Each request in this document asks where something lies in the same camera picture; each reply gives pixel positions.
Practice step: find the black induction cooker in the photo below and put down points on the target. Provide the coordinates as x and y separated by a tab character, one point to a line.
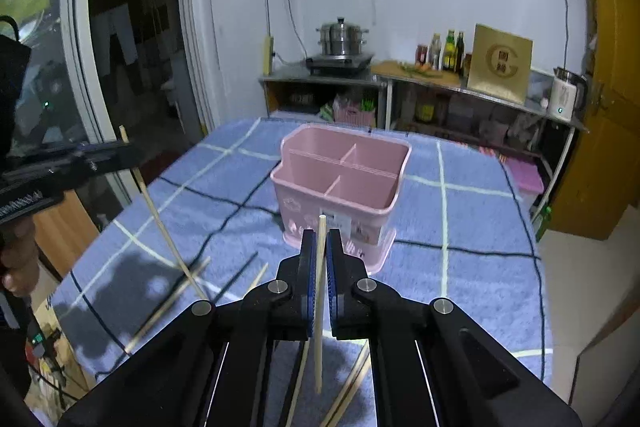
340	64

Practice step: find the white capped sauce bottle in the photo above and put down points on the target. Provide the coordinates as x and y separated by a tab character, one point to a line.
435	53

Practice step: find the low steel counter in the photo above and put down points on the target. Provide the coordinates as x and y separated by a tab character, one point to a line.
282	79

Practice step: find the green oil bottle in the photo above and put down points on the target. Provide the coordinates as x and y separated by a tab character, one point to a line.
449	54

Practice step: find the red sauce jar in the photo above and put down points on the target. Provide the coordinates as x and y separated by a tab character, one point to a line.
422	55

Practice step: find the blue checked blanket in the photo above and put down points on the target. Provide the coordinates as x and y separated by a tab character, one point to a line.
450	232

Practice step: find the wooden cutting board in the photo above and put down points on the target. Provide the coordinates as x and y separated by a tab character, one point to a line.
442	76

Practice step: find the yellow jar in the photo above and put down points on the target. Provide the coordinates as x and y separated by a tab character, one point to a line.
425	113

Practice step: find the yellow wooden door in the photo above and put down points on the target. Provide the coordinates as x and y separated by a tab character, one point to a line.
605	132

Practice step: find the black chopstick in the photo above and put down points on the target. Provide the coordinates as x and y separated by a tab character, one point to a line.
240	276

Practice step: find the steel steamer pot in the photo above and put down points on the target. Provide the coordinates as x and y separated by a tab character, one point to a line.
342	38

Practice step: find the gold square box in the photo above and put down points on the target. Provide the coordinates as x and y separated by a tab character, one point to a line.
500	64

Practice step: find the wooden chopstick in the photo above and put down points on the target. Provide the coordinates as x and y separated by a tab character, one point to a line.
358	391
165	232
319	372
299	382
257	277
160	314
345	389

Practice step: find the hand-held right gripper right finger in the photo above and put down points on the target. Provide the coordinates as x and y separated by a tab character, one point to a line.
332	282

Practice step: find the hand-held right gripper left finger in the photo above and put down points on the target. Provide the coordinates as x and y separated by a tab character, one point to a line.
309	282

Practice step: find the dark glass bottle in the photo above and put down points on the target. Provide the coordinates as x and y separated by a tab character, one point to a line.
460	54

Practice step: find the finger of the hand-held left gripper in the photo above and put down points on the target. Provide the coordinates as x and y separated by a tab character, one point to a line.
100	167

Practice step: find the pink lidded storage box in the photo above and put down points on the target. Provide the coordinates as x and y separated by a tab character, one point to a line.
525	179

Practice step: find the pink plastic utensil basket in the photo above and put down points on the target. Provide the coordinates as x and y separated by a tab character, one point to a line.
300	207

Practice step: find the small pink storage basket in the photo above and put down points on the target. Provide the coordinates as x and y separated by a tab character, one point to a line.
352	113

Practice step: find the person's left hand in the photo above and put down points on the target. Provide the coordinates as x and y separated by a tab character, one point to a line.
17	262

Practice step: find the yellow power strip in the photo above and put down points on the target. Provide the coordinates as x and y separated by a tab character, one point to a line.
268	56

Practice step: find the long steel counter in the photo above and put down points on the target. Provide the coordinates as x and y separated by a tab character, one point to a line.
452	86

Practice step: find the white electric kettle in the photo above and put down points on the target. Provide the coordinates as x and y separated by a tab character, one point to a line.
562	99

